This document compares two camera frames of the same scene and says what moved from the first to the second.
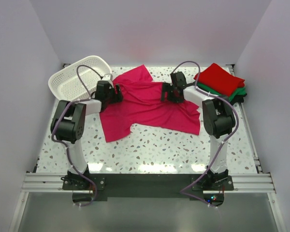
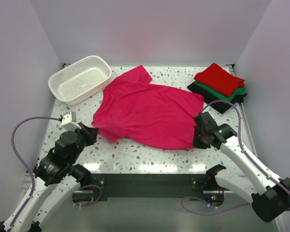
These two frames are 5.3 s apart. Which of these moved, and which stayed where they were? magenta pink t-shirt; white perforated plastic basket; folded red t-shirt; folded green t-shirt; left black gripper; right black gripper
Moved: right black gripper; magenta pink t-shirt; left black gripper
Stayed: folded red t-shirt; white perforated plastic basket; folded green t-shirt
